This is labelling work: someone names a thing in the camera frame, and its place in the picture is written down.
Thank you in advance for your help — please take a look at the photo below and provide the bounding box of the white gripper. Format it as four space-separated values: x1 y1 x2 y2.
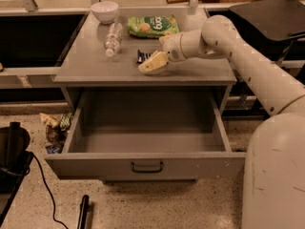
138 33 186 74

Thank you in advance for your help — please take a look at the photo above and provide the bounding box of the dark blue rxbar wrapper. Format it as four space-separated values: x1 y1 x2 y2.
137 50 153 64

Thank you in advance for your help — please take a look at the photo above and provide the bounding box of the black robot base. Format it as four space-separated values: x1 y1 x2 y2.
0 122 32 225

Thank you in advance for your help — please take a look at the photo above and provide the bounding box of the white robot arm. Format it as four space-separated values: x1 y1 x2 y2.
138 15 305 229

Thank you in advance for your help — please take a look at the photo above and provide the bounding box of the grey drawer cabinet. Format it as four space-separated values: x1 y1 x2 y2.
52 6 238 114

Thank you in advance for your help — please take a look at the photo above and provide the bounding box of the open grey top drawer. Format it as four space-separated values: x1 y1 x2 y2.
46 87 245 182

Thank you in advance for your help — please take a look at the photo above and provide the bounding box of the green snack chip bag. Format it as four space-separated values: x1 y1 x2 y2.
128 15 179 38

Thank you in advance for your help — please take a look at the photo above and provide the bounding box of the wooden stick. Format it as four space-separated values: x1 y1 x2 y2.
166 0 189 4

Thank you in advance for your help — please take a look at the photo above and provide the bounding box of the clear plastic water bottle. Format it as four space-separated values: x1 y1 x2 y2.
104 22 123 57

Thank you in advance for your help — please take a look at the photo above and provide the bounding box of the white ceramic bowl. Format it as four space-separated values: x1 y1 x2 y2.
91 1 118 24

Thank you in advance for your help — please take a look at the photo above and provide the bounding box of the black office chair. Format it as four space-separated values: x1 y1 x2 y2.
227 0 305 64

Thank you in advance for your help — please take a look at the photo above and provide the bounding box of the pile of snack packets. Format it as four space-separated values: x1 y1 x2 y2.
40 113 73 154

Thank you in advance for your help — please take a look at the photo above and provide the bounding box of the black bar on floor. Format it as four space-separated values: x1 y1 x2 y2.
77 195 93 229

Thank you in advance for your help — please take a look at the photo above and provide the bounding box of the black drawer handle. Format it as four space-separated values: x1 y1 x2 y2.
131 161 164 174

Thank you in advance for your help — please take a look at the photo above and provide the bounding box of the black cable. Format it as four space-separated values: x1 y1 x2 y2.
30 151 71 229

